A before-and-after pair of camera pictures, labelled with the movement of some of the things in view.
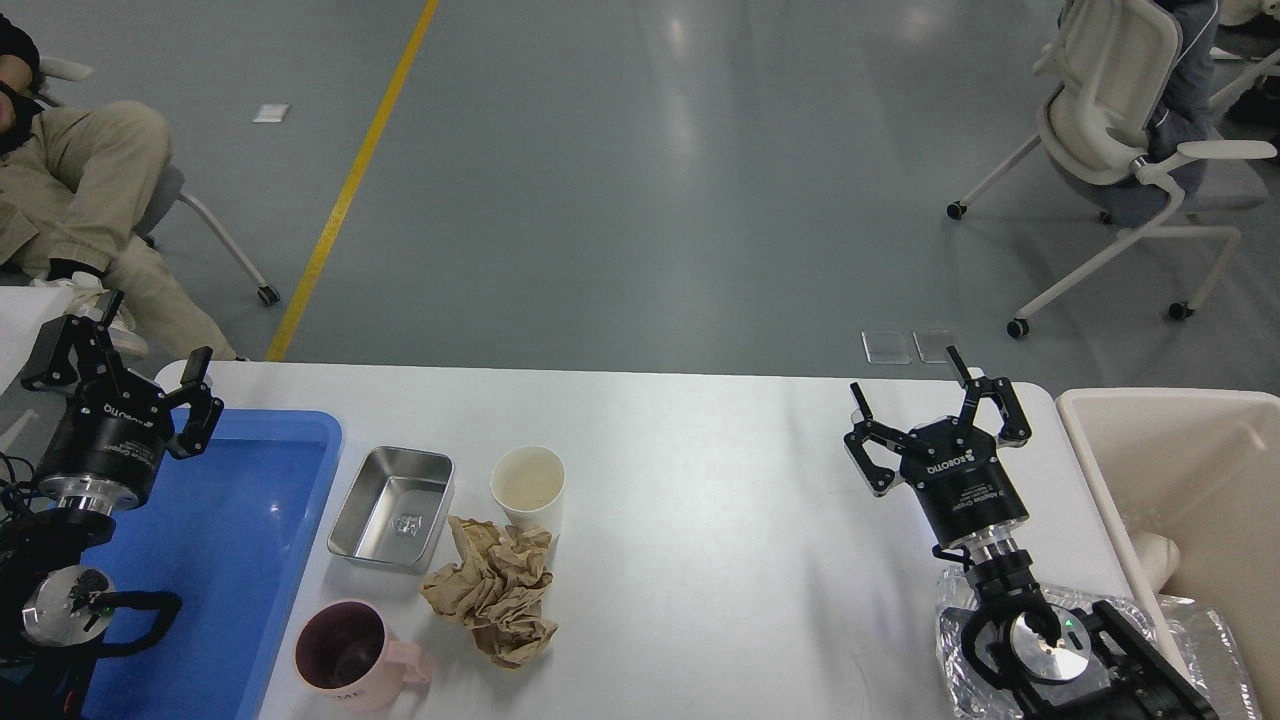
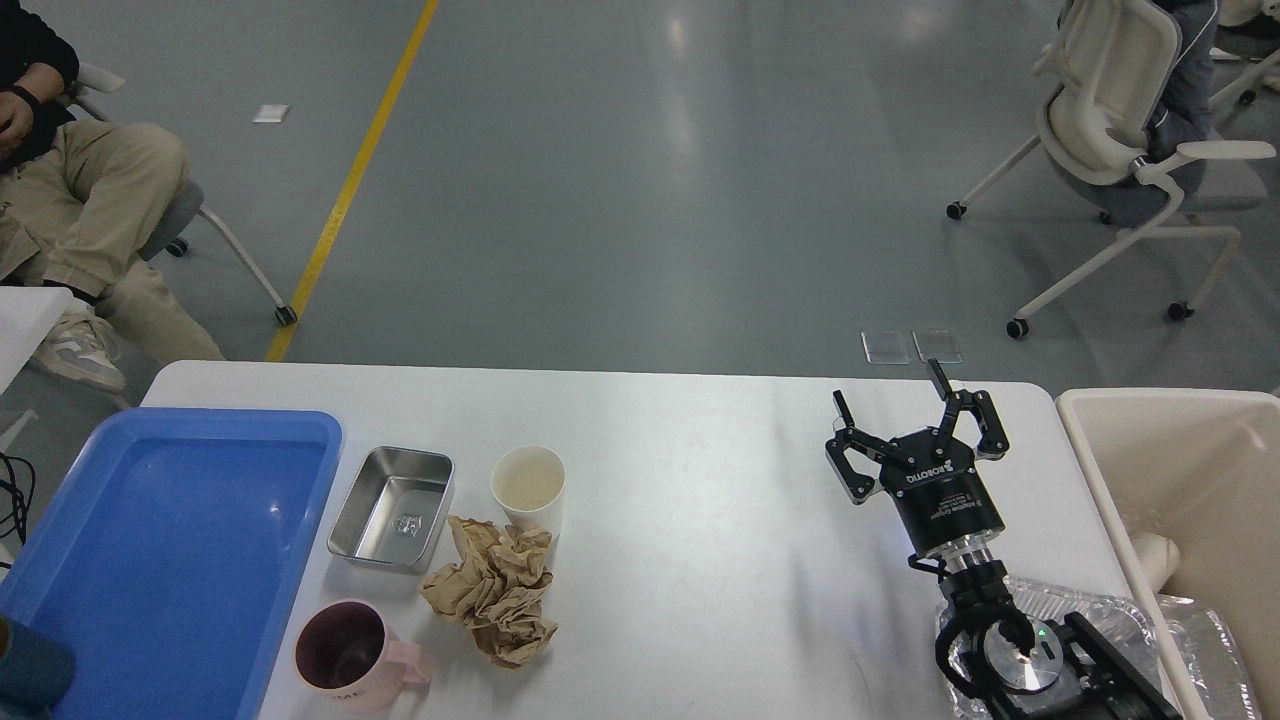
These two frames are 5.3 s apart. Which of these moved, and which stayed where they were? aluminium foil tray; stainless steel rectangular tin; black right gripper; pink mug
Moved: black right gripper
Stayed: aluminium foil tray; pink mug; stainless steel rectangular tin
